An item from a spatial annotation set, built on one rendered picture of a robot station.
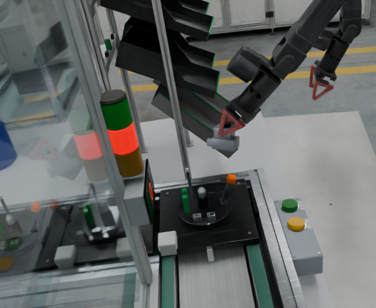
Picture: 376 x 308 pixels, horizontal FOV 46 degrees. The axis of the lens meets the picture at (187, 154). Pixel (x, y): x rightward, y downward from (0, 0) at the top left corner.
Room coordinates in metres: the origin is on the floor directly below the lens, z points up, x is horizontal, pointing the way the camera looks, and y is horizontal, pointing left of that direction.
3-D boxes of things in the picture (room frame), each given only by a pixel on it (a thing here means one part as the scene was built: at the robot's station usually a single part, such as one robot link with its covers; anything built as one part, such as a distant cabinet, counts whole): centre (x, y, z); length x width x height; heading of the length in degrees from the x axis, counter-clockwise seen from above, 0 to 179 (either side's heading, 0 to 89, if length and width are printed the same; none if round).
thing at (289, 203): (0.86, -0.23, 0.96); 0.04 x 0.04 x 0.02
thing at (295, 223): (0.79, -0.23, 0.96); 0.04 x 0.04 x 0.02
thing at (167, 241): (0.80, 0.09, 0.97); 0.05 x 0.05 x 0.04; 87
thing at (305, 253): (0.79, -0.23, 0.93); 0.21 x 0.07 x 0.06; 177
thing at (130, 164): (0.70, 0.11, 1.28); 0.05 x 0.05 x 0.05
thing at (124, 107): (0.70, 0.11, 1.38); 0.05 x 0.05 x 0.05
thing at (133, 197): (0.70, 0.11, 1.29); 0.12 x 0.05 x 0.25; 177
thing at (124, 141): (0.70, 0.11, 1.33); 0.05 x 0.05 x 0.05
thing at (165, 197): (0.89, -0.02, 0.96); 0.24 x 0.24 x 0.02; 87
